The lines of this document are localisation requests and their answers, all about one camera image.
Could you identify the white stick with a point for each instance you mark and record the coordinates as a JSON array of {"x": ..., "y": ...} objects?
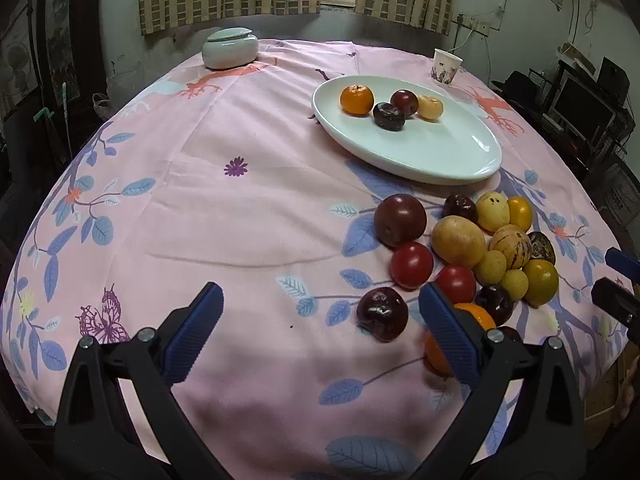
[{"x": 66, "y": 120}]

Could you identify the striped pepino melon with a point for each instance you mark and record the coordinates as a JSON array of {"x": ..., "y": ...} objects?
[{"x": 510, "y": 246}]

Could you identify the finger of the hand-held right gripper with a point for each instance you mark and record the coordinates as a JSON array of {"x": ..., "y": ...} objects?
[
  {"x": 617, "y": 300},
  {"x": 622, "y": 261}
]

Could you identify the red tomato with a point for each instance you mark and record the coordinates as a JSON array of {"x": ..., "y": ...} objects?
[
  {"x": 411, "y": 265},
  {"x": 456, "y": 284}
]

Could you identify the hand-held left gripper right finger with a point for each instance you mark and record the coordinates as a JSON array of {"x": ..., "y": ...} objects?
[{"x": 450, "y": 335}]

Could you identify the dark purple dented fruit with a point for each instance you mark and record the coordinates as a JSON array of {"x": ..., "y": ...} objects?
[{"x": 389, "y": 117}]

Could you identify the green plastic clip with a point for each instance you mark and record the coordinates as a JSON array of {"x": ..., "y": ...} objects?
[{"x": 45, "y": 114}]

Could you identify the small dark plum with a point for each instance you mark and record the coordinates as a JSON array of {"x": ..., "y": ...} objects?
[
  {"x": 459, "y": 208},
  {"x": 511, "y": 334},
  {"x": 494, "y": 304}
]

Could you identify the shiny dark red plum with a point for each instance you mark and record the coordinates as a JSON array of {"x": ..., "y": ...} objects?
[{"x": 382, "y": 314}]

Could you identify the spotted yellow pear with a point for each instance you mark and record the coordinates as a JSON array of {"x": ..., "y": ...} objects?
[{"x": 492, "y": 211}]

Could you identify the small yellow round fruit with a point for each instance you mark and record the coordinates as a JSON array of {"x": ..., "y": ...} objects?
[
  {"x": 490, "y": 266},
  {"x": 515, "y": 286}
]

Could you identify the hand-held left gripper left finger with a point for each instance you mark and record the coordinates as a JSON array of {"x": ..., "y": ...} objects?
[{"x": 196, "y": 329}]

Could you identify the black speaker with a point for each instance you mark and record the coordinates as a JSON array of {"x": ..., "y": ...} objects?
[{"x": 614, "y": 77}]

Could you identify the orange yellow tomato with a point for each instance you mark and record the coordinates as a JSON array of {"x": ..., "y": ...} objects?
[{"x": 521, "y": 212}]

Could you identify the printed paper cup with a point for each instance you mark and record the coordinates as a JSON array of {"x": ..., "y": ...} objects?
[{"x": 446, "y": 67}]

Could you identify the standing fan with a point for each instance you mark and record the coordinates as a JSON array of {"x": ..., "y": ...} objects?
[{"x": 20, "y": 67}]

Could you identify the white wall socket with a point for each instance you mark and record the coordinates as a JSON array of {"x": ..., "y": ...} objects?
[{"x": 477, "y": 25}]

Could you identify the computer monitor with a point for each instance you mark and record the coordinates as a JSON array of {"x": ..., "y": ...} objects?
[{"x": 582, "y": 105}]

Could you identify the dark brown mangosteen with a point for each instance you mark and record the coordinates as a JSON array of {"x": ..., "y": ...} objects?
[{"x": 543, "y": 247}]

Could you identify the white basket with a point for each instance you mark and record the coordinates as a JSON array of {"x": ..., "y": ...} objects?
[{"x": 102, "y": 107}]

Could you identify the yellow green tomato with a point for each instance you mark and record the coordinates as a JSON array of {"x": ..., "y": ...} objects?
[{"x": 541, "y": 282}]

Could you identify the large dark red plum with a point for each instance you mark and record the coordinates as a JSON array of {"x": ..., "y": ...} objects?
[{"x": 400, "y": 220}]

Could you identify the pale yellow round fruit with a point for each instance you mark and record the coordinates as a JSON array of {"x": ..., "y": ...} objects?
[{"x": 430, "y": 108}]

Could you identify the cardboard box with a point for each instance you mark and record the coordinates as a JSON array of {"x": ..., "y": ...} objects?
[{"x": 605, "y": 405}]

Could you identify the white oval plate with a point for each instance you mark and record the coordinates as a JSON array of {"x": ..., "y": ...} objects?
[{"x": 450, "y": 150}]

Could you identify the large yellow round fruit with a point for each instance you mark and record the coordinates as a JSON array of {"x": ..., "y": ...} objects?
[{"x": 457, "y": 241}]

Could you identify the mandarin orange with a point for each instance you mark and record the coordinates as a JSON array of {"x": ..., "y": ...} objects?
[
  {"x": 475, "y": 314},
  {"x": 356, "y": 99}
]

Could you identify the pale green lidded ceramic jar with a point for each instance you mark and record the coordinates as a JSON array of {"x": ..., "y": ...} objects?
[{"x": 230, "y": 52}]

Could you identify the pink floral tablecloth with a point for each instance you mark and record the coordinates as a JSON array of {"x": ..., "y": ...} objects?
[{"x": 250, "y": 210}]

